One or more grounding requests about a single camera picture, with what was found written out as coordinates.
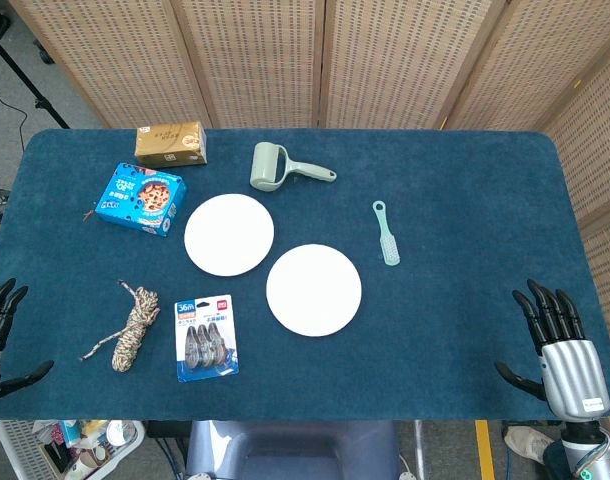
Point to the correction tape blister pack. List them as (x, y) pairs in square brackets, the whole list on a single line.
[(205, 337)]

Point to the white sneaker shoe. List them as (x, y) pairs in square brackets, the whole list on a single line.
[(527, 442)]

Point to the white round plate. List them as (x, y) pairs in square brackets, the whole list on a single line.
[(313, 290), (229, 234)]

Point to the white plastic storage basket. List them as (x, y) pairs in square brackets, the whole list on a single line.
[(85, 450)]

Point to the gold cardboard box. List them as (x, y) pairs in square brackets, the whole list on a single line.
[(172, 145)]

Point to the blue cookie box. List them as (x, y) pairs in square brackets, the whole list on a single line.
[(140, 200)]

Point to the black tripod stand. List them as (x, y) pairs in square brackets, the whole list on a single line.
[(15, 70)]

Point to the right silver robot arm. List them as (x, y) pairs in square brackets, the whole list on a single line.
[(585, 450)]

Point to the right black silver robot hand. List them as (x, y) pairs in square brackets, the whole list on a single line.
[(575, 375)]

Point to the dark blue table cloth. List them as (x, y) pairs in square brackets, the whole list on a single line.
[(435, 325)]

